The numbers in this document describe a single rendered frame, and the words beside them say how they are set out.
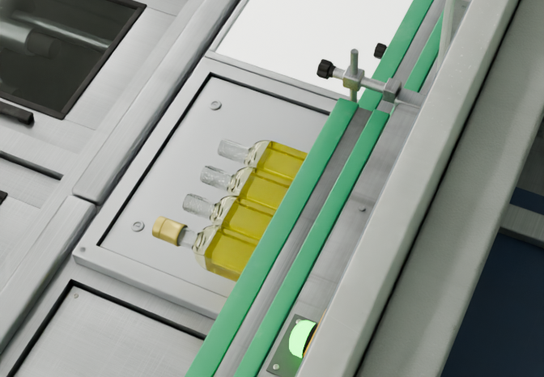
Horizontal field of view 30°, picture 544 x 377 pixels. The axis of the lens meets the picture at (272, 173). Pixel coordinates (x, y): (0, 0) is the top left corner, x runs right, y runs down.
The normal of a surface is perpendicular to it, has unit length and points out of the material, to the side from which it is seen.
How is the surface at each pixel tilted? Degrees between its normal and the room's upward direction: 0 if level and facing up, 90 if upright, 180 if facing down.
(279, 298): 90
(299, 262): 90
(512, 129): 90
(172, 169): 90
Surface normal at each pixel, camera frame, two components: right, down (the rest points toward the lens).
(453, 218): -0.09, -0.51
